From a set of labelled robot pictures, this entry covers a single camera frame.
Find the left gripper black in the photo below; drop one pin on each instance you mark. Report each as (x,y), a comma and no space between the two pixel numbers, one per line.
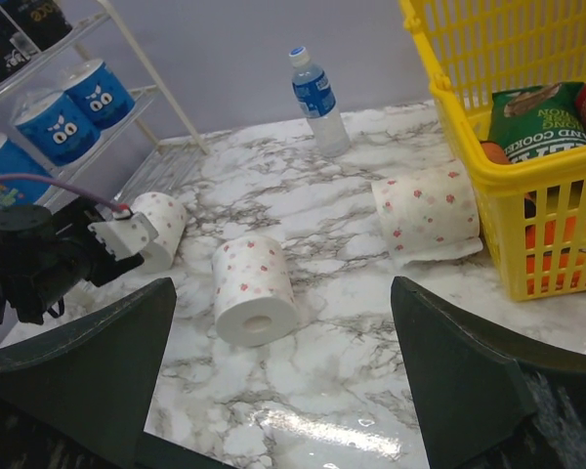
(60,252)

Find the yellow plastic shopping basket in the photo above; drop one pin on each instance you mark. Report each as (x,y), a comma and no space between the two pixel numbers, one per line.
(509,83)

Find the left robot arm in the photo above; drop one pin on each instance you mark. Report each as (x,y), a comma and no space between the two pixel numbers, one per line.
(13,228)

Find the white metal shelf rack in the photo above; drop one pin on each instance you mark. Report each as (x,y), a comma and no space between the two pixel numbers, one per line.
(170,155)

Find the blue sea monsters roll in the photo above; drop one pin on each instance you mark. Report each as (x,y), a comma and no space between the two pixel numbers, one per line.
(96,90)

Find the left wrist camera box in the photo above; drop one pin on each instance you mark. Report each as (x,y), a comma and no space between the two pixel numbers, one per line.
(125,235)

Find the floral roll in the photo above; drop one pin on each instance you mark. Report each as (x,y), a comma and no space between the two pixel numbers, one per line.
(429,215)
(169,217)
(253,302)

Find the clear water bottle blue label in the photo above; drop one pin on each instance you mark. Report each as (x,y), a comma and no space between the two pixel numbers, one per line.
(318,103)

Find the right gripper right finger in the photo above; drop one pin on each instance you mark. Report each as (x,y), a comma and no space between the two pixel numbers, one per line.
(486,396)

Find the green snack bag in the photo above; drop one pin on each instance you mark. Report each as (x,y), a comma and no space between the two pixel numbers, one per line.
(536,121)

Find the orange snack packet in basket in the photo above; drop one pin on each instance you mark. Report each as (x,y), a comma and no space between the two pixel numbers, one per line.
(494,153)

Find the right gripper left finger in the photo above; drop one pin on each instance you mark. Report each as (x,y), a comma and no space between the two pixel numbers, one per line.
(77,396)

